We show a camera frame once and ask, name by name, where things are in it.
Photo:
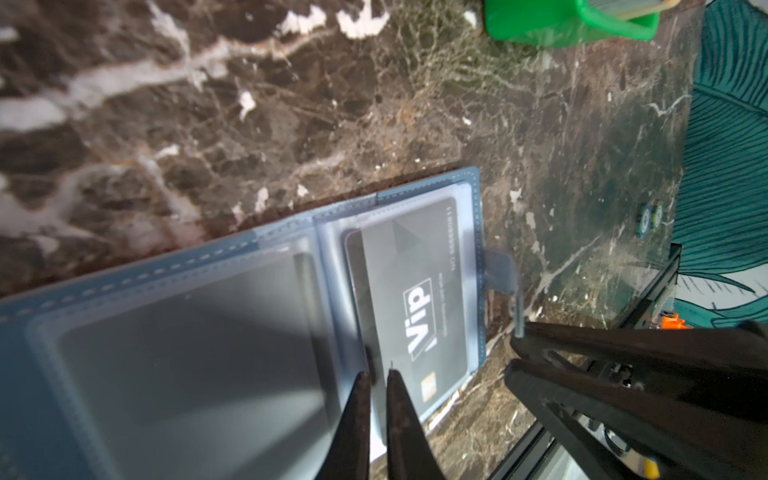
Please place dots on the stack of credit cards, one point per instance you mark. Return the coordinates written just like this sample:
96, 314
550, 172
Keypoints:
631, 9

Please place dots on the round teal sticker left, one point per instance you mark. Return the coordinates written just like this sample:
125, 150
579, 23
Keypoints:
643, 221

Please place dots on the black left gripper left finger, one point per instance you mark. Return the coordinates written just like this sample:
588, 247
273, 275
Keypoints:
349, 453

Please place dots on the green plastic card tray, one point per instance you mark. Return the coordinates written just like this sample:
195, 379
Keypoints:
560, 23

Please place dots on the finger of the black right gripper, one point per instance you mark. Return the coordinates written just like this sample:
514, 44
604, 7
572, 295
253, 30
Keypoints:
698, 443
737, 353

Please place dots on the orange connector clip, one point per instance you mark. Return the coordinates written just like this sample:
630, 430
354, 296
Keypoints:
672, 321

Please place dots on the blue leather card holder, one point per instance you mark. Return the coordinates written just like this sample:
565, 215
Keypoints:
232, 360

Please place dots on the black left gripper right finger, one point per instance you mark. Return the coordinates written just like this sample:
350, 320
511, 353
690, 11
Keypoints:
408, 452

